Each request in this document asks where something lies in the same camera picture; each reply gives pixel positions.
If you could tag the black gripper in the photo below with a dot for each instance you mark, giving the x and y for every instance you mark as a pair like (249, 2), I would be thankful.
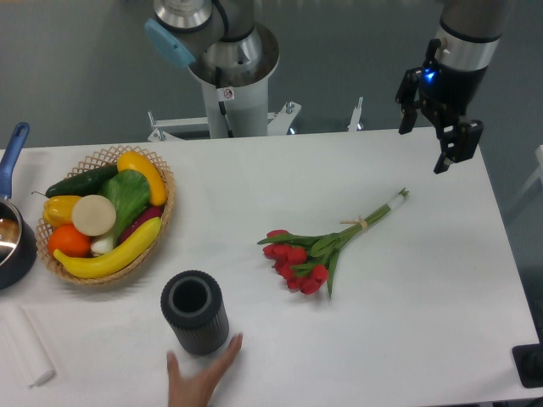
(445, 94)

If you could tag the red tulip bouquet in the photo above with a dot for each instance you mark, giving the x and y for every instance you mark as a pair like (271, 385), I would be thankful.
(307, 263)

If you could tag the dark grey ribbed vase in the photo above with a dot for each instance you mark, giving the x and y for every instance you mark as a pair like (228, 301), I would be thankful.
(193, 305)

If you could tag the silver blue-capped robot arm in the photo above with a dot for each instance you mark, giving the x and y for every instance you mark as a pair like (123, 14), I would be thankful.
(232, 56)

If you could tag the bare human hand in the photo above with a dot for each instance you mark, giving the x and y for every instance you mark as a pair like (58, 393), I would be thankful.
(197, 390)

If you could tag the black device at edge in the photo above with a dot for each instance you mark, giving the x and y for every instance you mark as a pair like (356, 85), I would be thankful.
(528, 361)

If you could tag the purple eggplant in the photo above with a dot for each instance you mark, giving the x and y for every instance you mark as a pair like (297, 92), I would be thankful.
(147, 214)

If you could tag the yellow squash at top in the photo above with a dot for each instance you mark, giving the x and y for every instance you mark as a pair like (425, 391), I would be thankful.
(133, 160)

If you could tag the green lettuce leaf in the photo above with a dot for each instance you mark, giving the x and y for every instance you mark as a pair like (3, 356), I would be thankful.
(129, 192)

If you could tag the woven wicker basket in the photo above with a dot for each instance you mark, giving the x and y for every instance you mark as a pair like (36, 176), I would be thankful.
(101, 158)

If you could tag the long yellow squash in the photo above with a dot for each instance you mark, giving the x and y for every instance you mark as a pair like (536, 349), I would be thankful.
(117, 259)

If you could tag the dark green cucumber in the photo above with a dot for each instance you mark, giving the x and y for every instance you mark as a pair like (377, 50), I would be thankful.
(83, 184)

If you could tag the beige round disc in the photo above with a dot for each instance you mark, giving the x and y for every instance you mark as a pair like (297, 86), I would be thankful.
(93, 215)

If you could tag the white spring onion bulb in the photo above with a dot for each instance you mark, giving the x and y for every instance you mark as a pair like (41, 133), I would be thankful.
(103, 244)

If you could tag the orange fruit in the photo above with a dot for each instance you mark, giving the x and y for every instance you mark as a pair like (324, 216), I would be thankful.
(69, 241)

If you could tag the yellow bell pepper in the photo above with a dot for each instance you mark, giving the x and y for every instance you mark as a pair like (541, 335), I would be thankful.
(57, 211)

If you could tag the white folded cloth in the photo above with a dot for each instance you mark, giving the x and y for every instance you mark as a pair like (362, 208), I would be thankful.
(29, 353)

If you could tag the white frame at right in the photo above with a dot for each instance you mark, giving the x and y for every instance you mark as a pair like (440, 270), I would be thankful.
(530, 188)

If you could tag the white metal base frame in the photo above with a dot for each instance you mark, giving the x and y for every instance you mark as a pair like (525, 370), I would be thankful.
(287, 121)

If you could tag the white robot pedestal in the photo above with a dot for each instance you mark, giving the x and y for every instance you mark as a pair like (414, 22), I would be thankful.
(236, 111)

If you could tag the dark pot blue handle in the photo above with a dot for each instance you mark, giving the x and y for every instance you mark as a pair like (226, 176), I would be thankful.
(18, 243)

